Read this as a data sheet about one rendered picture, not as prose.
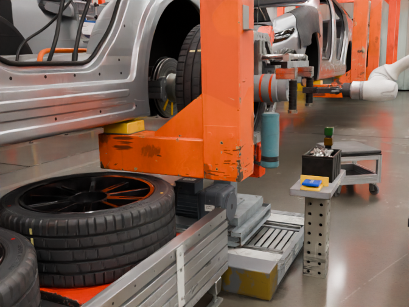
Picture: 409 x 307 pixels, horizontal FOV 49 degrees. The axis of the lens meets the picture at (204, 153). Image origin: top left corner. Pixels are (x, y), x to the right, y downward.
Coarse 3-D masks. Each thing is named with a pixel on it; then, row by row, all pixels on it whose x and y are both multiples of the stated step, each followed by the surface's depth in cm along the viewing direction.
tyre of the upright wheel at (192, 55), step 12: (192, 36) 211; (192, 48) 206; (180, 60) 206; (192, 60) 204; (180, 72) 205; (192, 72) 203; (180, 84) 206; (192, 84) 203; (180, 96) 206; (192, 96) 204; (180, 108) 208
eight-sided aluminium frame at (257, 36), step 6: (258, 36) 214; (264, 36) 222; (270, 48) 232; (270, 60) 238; (264, 66) 243; (270, 66) 241; (276, 66) 244; (264, 72) 244; (264, 102) 247; (270, 102) 246; (276, 102) 248; (264, 108) 245; (270, 108) 244; (258, 126) 239; (258, 132) 236; (258, 138) 224
